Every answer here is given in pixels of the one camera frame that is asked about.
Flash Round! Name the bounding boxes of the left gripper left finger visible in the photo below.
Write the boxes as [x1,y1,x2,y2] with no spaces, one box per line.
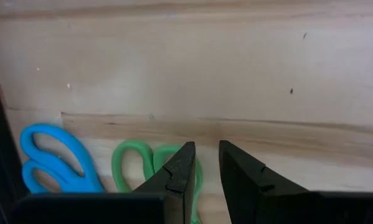
[8,141,197,224]

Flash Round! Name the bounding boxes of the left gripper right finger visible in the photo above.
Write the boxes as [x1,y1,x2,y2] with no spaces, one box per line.
[219,139,373,224]

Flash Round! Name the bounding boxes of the green handled scissors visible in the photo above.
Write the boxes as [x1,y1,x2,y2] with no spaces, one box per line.
[111,139,203,224]

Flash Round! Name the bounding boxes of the blue handled scissors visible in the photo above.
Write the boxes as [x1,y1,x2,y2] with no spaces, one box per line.
[19,123,105,194]

